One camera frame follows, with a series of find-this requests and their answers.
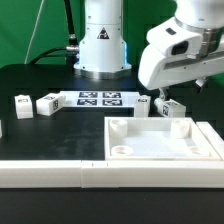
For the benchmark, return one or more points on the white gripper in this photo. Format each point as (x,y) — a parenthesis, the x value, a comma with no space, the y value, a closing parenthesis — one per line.
(179,53)

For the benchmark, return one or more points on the white square tabletop part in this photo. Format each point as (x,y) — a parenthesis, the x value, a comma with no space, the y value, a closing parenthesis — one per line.
(155,138)

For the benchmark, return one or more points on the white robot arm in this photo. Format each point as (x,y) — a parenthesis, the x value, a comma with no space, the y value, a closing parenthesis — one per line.
(103,52)

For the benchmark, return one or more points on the white U-shaped obstacle fence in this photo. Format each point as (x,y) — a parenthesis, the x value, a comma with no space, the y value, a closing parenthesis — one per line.
(45,154)

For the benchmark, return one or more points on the white part at left edge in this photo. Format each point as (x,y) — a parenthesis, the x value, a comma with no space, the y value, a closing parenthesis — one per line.
(0,129)

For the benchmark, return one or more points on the white fiducial marker base plate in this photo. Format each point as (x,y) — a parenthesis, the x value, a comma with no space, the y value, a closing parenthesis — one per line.
(100,99)

